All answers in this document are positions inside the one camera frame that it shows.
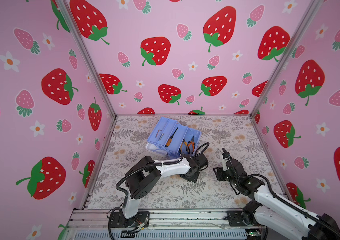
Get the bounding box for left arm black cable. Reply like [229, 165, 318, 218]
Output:
[106, 141, 210, 240]

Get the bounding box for yellow black combination pliers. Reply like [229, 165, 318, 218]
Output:
[180, 140, 188, 154]

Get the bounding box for orange black long-nose pliers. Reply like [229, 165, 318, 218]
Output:
[187, 136, 195, 155]

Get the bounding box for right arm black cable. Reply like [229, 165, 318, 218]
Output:
[221, 147, 340, 240]

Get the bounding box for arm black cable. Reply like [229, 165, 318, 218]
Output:
[221, 147, 340, 240]
[106, 141, 210, 240]

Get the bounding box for blue white plastic toolbox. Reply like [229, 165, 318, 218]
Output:
[146, 117, 202, 159]

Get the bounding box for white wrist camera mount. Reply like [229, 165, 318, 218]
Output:
[222, 159, 228, 171]

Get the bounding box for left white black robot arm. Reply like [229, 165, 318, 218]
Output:
[116, 153, 209, 220]

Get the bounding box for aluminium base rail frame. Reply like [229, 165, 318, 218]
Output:
[62, 207, 317, 240]

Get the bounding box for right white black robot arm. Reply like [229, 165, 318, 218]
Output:
[214, 159, 340, 240]

